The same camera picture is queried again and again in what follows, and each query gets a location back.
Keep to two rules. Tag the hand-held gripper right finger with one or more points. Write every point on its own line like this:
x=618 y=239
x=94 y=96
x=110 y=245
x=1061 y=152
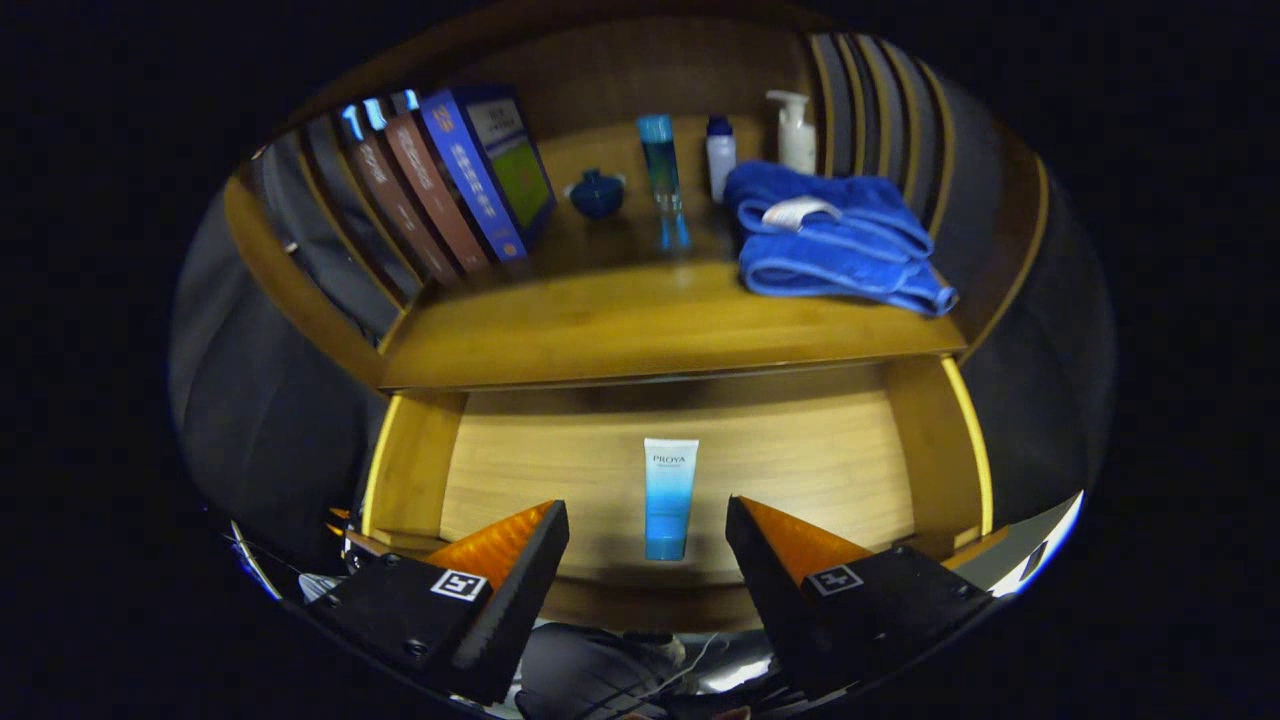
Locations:
x=770 y=590

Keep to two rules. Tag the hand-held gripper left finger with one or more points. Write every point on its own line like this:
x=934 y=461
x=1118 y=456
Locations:
x=520 y=600

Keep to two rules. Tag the blue white cosmetic tube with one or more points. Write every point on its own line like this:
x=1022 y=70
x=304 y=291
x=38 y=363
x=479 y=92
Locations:
x=670 y=500

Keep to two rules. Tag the wooden drawer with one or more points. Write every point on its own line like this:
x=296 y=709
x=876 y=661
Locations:
x=800 y=450

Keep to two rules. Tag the wooden countertop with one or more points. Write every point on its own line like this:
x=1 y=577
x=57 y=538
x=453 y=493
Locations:
x=620 y=320

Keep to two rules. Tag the wooden cabinet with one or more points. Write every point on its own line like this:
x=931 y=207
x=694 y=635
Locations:
x=640 y=70

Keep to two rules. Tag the black backdrop cloth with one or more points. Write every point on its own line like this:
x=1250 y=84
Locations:
x=260 y=430

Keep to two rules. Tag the blue folded towel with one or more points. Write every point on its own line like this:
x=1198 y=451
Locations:
x=840 y=260

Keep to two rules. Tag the brown book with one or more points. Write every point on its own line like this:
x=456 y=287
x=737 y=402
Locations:
x=395 y=210
x=435 y=195

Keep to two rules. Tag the blue lidded teacup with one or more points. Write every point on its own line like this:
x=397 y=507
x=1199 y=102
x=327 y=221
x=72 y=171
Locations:
x=597 y=195

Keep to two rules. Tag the blue book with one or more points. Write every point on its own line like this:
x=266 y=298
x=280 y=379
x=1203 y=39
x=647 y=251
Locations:
x=475 y=180

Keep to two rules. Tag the small white bottle blue cap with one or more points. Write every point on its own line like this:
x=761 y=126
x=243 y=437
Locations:
x=720 y=160

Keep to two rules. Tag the tall blue bottle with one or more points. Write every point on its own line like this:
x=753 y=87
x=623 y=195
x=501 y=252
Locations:
x=662 y=170

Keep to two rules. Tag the white pump bottle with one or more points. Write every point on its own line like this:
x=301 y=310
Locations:
x=796 y=140

